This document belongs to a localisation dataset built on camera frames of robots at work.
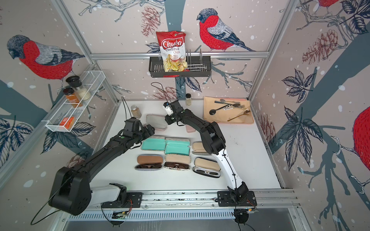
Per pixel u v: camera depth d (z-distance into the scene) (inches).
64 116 27.9
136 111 41.2
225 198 28.8
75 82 28.1
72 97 27.6
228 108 44.9
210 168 32.7
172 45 32.2
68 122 25.4
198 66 37.4
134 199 28.7
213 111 44.0
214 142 24.3
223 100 47.0
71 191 16.0
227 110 44.8
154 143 35.9
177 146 36.1
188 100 44.5
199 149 36.2
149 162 33.7
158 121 40.0
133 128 26.5
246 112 43.4
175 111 32.9
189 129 39.4
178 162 33.0
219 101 46.9
